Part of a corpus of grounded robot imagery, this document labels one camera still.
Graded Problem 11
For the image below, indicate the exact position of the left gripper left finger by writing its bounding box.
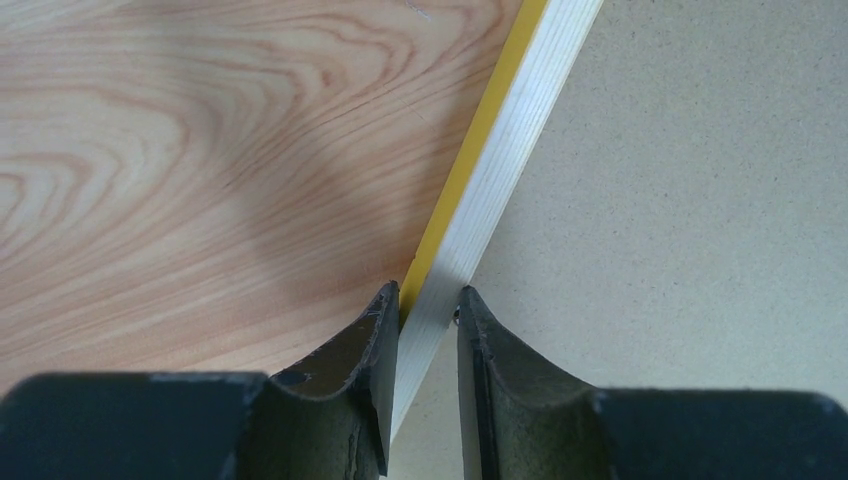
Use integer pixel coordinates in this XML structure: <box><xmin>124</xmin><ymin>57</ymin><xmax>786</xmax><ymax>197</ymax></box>
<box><xmin>1</xmin><ymin>282</ymin><xmax>399</xmax><ymax>479</ymax></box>

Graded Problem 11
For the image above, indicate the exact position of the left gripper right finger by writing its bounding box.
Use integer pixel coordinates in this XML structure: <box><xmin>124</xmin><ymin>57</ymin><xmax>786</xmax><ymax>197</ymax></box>
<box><xmin>456</xmin><ymin>287</ymin><xmax>847</xmax><ymax>479</ymax></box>

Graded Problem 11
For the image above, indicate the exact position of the brown cardboard backing board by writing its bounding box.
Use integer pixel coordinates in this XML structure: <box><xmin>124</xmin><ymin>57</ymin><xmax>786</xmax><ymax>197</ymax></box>
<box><xmin>389</xmin><ymin>1</ymin><xmax>847</xmax><ymax>479</ymax></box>

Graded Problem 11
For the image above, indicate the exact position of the yellow wooden picture frame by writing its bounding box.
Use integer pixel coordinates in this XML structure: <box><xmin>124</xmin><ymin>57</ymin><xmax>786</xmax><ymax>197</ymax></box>
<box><xmin>391</xmin><ymin>0</ymin><xmax>602</xmax><ymax>435</ymax></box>

